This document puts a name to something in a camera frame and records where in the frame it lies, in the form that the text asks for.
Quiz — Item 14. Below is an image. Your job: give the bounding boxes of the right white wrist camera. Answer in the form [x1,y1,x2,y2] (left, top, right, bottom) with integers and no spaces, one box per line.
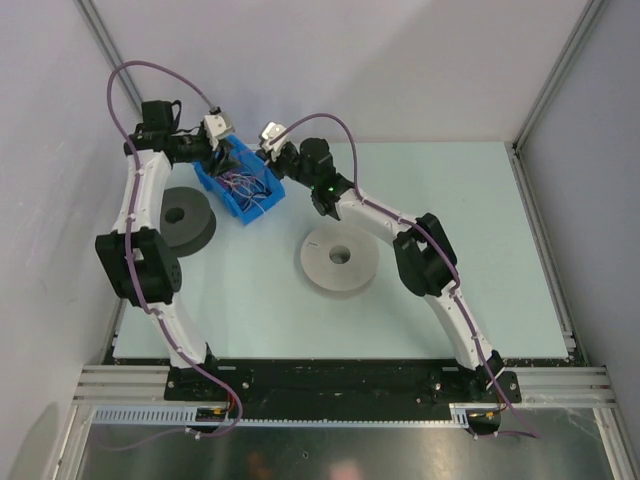
[259,122,288,161]

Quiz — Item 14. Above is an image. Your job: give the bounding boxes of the bundle of thin wires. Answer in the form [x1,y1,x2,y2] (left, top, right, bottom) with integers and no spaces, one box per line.
[217,169,274,214]

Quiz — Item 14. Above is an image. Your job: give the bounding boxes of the grey slotted cable duct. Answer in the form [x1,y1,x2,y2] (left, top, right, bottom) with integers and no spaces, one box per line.
[93,405,469,428]

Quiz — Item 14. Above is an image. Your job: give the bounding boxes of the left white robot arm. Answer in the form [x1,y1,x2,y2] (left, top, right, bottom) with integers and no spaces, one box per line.
[95,100,236,400]

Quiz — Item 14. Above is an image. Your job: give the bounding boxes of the aluminium frame rail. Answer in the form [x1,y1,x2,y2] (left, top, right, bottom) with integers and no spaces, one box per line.
[73,365,615,407]

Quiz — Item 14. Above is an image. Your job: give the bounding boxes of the blue plastic bin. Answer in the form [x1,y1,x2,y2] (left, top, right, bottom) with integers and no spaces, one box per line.
[194,136,285,225]

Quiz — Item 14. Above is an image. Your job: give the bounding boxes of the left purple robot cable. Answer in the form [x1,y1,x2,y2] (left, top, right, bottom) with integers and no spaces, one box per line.
[94,60,244,451]

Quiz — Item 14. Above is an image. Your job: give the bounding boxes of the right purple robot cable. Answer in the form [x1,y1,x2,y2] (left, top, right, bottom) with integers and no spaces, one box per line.
[269,112,544,441]

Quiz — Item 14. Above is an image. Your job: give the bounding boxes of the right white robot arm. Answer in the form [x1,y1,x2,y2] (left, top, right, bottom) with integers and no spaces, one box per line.
[257,134,504,401]

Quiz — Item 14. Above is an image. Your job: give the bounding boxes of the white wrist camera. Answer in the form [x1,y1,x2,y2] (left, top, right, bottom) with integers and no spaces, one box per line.
[202,110,235,150]
[259,122,288,161]

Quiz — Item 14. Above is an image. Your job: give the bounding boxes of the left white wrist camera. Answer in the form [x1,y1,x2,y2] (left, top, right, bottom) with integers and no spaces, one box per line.
[202,110,235,150]

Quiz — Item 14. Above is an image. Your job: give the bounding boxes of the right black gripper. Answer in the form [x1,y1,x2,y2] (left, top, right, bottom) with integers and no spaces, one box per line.
[258,144,318,190]

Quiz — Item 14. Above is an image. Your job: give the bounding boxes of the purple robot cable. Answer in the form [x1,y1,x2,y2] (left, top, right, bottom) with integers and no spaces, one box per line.
[94,60,244,451]
[269,112,544,441]

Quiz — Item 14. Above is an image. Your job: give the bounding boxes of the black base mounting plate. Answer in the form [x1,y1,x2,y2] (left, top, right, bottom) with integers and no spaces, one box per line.
[164,359,522,422]

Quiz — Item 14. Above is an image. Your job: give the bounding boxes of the light grey cable spool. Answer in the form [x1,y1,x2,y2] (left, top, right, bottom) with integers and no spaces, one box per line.
[299,223,380,299]

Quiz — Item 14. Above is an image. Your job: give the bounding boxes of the dark grey cable spool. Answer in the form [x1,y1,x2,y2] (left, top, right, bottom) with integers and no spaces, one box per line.
[159,187,217,258]

